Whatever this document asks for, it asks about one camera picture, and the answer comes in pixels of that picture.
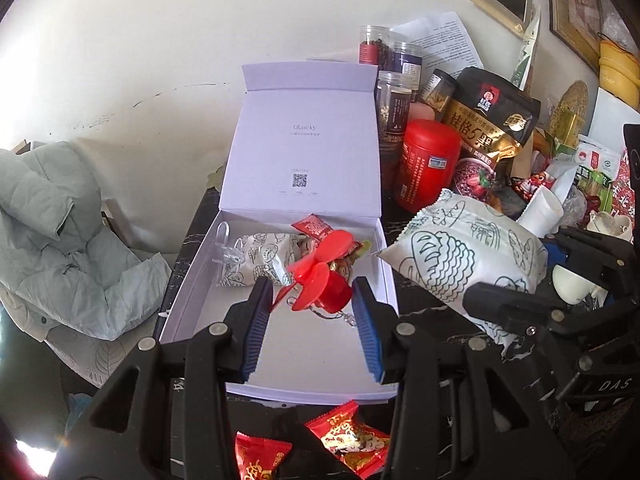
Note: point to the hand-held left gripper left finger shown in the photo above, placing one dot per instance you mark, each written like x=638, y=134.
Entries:
x=255, y=330

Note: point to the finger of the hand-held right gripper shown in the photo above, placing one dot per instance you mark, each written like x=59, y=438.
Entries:
x=590, y=250
x=505, y=305

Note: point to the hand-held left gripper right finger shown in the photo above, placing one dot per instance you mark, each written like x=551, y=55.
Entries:
x=369, y=332

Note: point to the red mini fan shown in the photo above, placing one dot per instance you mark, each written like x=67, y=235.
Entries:
x=325, y=282

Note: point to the white line-print snack packet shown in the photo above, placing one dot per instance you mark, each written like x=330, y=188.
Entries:
x=260, y=260
x=460, y=250

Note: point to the red candy packet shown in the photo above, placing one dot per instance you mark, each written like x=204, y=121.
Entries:
x=260, y=460
x=312, y=225
x=350, y=435

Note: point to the pale lilac gift box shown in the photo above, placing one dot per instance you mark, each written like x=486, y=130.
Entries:
x=300, y=160

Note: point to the green snack packet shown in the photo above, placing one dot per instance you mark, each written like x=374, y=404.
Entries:
x=597, y=185

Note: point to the red printed bag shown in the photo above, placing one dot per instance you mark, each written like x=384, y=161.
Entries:
x=627, y=185

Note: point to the brown candy packet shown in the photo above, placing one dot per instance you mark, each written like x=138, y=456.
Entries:
x=356, y=255

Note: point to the clear plastic clip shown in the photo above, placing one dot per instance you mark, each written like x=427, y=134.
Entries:
x=227, y=252

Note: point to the red and white packet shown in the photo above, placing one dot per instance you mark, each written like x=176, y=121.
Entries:
x=595, y=157

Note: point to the gold box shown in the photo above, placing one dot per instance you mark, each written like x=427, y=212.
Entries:
x=567, y=130

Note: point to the white box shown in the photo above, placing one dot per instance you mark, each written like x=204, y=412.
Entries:
x=607, y=115

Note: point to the woven straw mat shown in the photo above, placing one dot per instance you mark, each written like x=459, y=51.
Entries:
x=575, y=97

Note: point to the red tin canister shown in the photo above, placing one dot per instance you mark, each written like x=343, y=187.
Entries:
x=427, y=165

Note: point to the leaf-print cushion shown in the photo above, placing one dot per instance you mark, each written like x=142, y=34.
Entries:
x=90, y=360

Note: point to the black and gold cereal bag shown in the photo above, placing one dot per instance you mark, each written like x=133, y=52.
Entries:
x=495, y=110

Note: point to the dark brown jar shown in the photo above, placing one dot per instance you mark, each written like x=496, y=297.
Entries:
x=387, y=160

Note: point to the yellow plastic container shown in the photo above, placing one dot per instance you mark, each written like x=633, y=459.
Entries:
x=620, y=70

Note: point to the green and white carton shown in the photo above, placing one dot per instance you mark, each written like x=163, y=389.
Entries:
x=525, y=60

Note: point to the pink container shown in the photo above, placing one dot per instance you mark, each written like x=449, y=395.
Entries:
x=425, y=111

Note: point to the small tilted dark-label jar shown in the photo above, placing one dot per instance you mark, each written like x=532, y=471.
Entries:
x=440, y=92

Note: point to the pale green puffer jacket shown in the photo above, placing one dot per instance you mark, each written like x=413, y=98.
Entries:
x=55, y=220

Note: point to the clear jar with brown label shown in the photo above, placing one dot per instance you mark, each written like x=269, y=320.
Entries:
x=392, y=105

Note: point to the printed paper sheet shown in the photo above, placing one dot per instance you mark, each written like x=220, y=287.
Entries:
x=445, y=40

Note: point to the clear jar with purple label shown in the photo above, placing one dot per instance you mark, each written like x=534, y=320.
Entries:
x=407, y=60

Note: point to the clear jar with red label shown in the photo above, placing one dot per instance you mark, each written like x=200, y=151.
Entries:
x=372, y=47

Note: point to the cardboard box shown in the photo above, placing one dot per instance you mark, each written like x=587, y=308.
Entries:
x=22, y=147

